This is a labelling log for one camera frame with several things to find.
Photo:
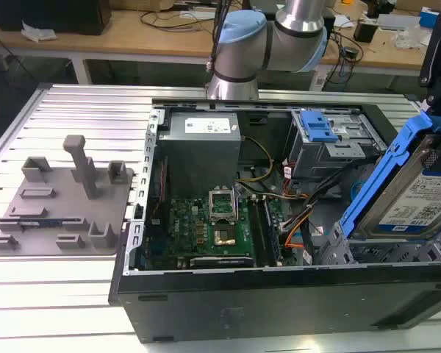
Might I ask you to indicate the hard disk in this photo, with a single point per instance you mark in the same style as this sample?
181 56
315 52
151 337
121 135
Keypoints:
419 195

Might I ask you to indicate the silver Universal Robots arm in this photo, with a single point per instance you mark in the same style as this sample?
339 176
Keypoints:
279 44

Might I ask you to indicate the black RAM slot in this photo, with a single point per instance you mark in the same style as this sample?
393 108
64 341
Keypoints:
258 235

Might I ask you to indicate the clear plastic bag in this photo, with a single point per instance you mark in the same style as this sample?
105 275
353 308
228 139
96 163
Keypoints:
408 38

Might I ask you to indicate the blue cardboard box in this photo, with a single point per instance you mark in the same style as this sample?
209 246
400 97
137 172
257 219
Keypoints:
430 17

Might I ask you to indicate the small black box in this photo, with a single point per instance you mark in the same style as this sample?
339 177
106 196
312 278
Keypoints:
365 31

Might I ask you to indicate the blue drive cage latch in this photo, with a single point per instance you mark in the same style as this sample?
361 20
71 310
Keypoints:
319 128

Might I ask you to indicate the metal drive cage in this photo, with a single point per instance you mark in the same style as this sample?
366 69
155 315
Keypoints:
316 158

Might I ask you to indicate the installed RAM stick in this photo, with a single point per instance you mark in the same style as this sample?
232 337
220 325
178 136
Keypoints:
273 239

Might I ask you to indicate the grey power supply unit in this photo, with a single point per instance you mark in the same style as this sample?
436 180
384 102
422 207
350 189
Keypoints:
198 162

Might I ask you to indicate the CPU socket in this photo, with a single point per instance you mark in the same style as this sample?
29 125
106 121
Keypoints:
224 237

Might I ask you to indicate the black open PC case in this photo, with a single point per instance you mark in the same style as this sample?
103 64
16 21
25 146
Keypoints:
279 309

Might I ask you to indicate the black graphics card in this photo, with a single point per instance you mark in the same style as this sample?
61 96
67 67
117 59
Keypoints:
220 263

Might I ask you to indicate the green motherboard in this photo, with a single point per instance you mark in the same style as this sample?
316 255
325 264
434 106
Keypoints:
183 228

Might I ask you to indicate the wooden desk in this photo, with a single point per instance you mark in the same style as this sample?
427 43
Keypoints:
132 40

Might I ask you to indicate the large black box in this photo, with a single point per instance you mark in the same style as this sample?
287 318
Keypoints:
51 14

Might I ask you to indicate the grey parts rack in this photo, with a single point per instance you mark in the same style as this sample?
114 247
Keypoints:
59 206

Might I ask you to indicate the white plastic bag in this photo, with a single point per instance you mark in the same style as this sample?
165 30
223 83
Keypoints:
38 34

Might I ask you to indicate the RAM stick on rack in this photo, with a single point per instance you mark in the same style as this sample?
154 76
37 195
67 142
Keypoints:
40 223

